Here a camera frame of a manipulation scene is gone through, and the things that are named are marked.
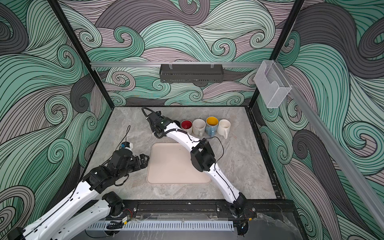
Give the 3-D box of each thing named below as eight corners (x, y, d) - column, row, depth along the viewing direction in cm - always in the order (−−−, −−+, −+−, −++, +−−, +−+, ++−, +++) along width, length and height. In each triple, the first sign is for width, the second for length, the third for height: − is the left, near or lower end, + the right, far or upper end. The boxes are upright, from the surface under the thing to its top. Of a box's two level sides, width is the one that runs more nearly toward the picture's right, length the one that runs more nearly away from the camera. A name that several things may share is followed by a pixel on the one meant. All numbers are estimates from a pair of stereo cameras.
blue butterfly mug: (205, 138, 102) (206, 129, 94) (204, 125, 109) (205, 116, 101) (217, 138, 102) (219, 129, 94) (215, 125, 109) (217, 116, 101)
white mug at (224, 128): (218, 139, 102) (220, 132, 96) (216, 126, 110) (217, 119, 103) (230, 139, 102) (232, 132, 96) (227, 126, 110) (229, 119, 103)
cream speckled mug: (192, 139, 102) (193, 132, 95) (192, 127, 109) (192, 119, 102) (205, 139, 102) (206, 132, 95) (204, 127, 109) (205, 119, 102)
